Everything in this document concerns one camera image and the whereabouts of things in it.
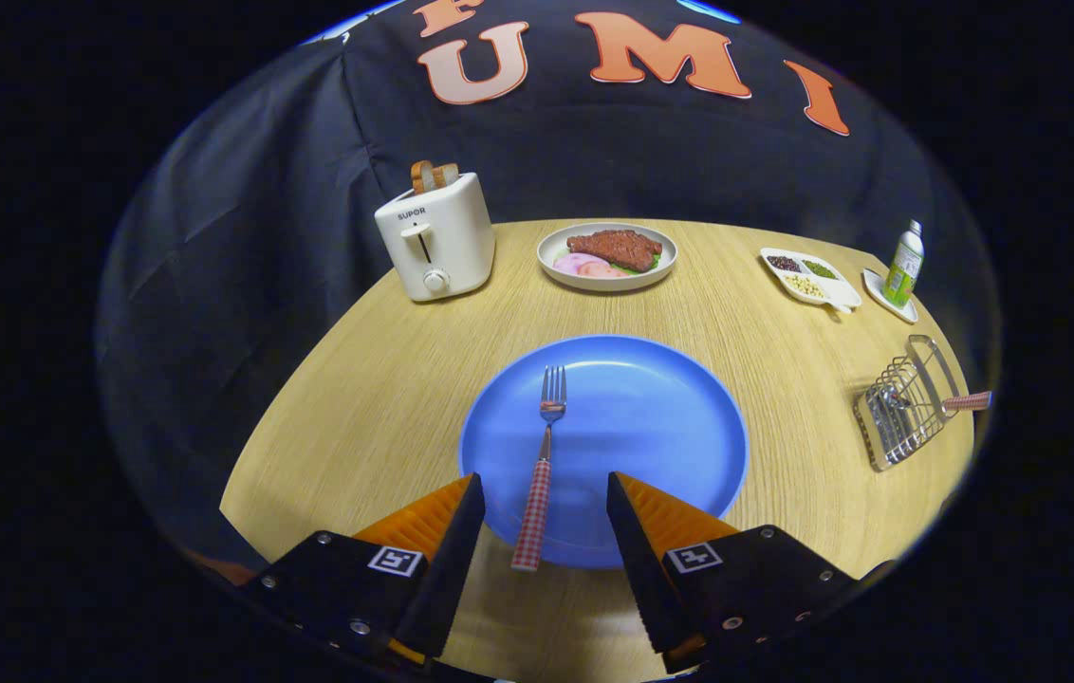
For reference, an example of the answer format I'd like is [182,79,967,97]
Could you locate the fork with red checked handle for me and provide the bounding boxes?
[510,365,568,573]

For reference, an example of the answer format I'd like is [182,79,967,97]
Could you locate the spoon with red checked handle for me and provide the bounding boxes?
[874,384,993,423]

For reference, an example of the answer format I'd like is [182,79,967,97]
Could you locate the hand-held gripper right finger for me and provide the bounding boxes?
[607,471,891,674]

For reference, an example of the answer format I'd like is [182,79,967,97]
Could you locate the brown steak piece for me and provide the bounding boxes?
[566,229,663,273]

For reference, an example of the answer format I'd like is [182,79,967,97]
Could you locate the beige food plate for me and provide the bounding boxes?
[537,223,678,292]

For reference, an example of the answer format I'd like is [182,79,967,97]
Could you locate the pink ham slices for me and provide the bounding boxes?
[553,252,628,279]

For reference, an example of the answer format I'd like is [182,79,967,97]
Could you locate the metal bottle with green label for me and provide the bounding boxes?
[883,220,925,308]

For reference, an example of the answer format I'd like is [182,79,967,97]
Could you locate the metal wire basket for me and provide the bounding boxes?
[854,334,965,473]

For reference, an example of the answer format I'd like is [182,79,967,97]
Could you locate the white coaster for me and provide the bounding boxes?
[861,268,919,325]

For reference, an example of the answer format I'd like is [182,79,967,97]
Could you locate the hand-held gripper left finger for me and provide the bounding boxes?
[238,472,487,670]

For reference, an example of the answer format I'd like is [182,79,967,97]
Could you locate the white toaster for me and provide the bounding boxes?
[374,172,497,303]

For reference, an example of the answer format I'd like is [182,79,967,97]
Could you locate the blue plate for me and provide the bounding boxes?
[458,334,750,570]

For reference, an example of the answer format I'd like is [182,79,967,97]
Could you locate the white divided dish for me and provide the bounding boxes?
[760,248,863,315]

